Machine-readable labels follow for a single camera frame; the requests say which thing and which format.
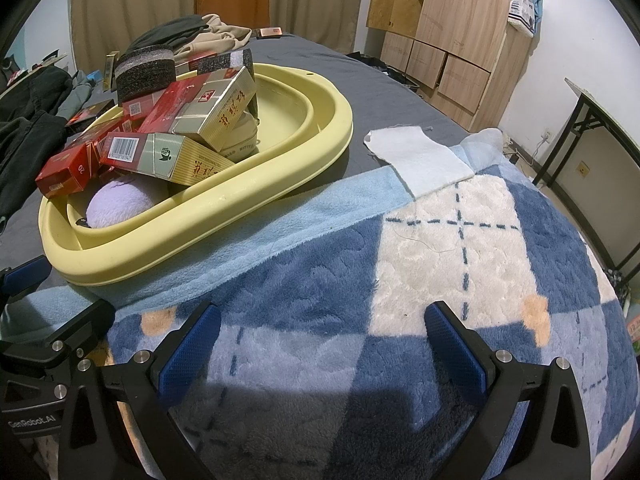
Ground grey round sponge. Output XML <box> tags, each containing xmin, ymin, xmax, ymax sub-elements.
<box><xmin>196</xmin><ymin>50</ymin><xmax>254</xmax><ymax>79</ymax></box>
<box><xmin>114</xmin><ymin>45</ymin><xmax>177</xmax><ymax>107</ymax></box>

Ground purple plush ball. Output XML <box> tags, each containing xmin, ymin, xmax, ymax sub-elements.
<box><xmin>86</xmin><ymin>177</ymin><xmax>168</xmax><ymax>231</ymax></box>

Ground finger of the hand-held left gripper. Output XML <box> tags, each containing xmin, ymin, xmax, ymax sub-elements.
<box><xmin>0</xmin><ymin>300</ymin><xmax>117</xmax><ymax>367</ymax></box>
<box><xmin>0</xmin><ymin>255</ymin><xmax>52</xmax><ymax>307</ymax></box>

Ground red gold cigarette box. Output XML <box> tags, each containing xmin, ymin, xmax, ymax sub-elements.
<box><xmin>99</xmin><ymin>132</ymin><xmax>236</xmax><ymax>187</ymax></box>
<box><xmin>135</xmin><ymin>66</ymin><xmax>259</xmax><ymax>151</ymax></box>

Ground yellow black small box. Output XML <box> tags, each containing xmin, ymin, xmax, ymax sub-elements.
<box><xmin>102</xmin><ymin>51</ymin><xmax>121</xmax><ymax>93</ymax></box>

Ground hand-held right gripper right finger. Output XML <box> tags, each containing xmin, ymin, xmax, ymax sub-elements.
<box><xmin>424</xmin><ymin>301</ymin><xmax>593</xmax><ymax>480</ymax></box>

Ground black folding table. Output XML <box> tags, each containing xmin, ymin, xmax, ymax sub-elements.
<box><xmin>532</xmin><ymin>77</ymin><xmax>640</xmax><ymax>281</ymax></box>

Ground beige curtain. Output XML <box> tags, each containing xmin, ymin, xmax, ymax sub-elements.
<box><xmin>70</xmin><ymin>0</ymin><xmax>371</xmax><ymax>58</ymax></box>

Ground yellow plastic basin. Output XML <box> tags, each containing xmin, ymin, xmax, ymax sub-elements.
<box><xmin>39</xmin><ymin>62</ymin><xmax>355</xmax><ymax>288</ymax></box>

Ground black clothes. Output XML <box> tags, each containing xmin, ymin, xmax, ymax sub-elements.
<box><xmin>0</xmin><ymin>67</ymin><xmax>96</xmax><ymax>221</ymax></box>

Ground dark green garment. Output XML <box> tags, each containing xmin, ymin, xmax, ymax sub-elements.
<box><xmin>122</xmin><ymin>15</ymin><xmax>208</xmax><ymax>54</ymax></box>

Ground wooden wardrobe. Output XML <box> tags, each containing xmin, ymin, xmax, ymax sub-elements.
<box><xmin>366</xmin><ymin>0</ymin><xmax>548</xmax><ymax>133</ymax></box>

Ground white cloth patch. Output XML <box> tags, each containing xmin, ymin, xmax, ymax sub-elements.
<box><xmin>363</xmin><ymin>127</ymin><xmax>475</xmax><ymax>199</ymax></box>

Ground flat red black box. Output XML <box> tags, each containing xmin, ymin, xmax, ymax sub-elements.
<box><xmin>67</xmin><ymin>97</ymin><xmax>119</xmax><ymax>128</ymax></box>

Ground hanging white blue bag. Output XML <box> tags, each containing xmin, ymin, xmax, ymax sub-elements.
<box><xmin>509</xmin><ymin>0</ymin><xmax>545</xmax><ymax>38</ymax></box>

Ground blue checkered blanket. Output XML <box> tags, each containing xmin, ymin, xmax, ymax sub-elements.
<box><xmin>0</xmin><ymin>127</ymin><xmax>631</xmax><ymax>480</ymax></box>

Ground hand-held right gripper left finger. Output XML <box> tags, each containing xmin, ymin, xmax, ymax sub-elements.
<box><xmin>59</xmin><ymin>302</ymin><xmax>223</xmax><ymax>480</ymax></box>

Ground black case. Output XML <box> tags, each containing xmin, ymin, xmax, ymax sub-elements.
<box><xmin>348</xmin><ymin>51</ymin><xmax>423</xmax><ymax>92</ymax></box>

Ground beige garment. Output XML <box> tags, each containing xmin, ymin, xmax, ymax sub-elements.
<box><xmin>175</xmin><ymin>14</ymin><xmax>253</xmax><ymax>58</ymax></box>

